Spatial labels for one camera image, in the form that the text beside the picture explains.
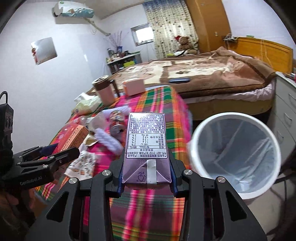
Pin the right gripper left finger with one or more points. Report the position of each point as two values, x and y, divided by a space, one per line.
81 209

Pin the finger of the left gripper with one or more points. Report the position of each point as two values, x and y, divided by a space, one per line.
57 159
35 153

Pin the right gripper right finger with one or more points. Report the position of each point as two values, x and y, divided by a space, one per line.
213 210

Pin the patterned paper cup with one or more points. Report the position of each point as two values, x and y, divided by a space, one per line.
82 167

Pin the orange medicine box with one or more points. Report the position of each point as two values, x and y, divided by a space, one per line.
71 135

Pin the red drink can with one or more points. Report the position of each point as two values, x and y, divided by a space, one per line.
117 125

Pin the purple milk carton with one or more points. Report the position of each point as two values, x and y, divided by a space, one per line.
146 160

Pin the clear plastic bottle red label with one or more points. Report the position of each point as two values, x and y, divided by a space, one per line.
83 120

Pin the beige paper bag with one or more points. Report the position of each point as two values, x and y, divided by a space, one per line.
97 126

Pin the white trash bin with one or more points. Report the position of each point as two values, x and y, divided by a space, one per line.
238 147

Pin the person's left hand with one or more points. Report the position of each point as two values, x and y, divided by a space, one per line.
10 216

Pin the tissue pack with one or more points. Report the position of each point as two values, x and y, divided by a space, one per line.
86 104

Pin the plaid pink green tablecloth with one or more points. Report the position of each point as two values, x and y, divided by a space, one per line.
146 212

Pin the brown white travel mug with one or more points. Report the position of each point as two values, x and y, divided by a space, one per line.
104 88

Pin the orange white small box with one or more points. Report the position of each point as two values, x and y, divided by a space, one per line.
133 86

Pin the grey drawer nightstand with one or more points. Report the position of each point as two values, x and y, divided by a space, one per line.
282 117

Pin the cluttered shelf desk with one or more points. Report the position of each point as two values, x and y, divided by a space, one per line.
119 64

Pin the bed with brown blanket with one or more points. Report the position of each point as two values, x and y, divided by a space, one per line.
221 81

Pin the dried branch vase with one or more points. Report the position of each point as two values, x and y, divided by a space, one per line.
116 40

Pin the black phone on bed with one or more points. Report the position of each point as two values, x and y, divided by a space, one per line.
179 80

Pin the air conditioner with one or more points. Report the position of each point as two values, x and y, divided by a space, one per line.
72 9

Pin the window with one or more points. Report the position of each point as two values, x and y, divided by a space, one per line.
142 34

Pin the teddy bear with santa hat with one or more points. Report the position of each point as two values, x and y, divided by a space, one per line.
185 45

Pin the wooden headboard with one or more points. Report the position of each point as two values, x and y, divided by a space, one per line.
278 56

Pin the patterned curtain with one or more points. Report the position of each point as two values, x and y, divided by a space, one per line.
169 19

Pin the wooden wardrobe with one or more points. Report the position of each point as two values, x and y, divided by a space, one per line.
210 22

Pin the wall mirror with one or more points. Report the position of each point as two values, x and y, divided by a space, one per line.
43 50

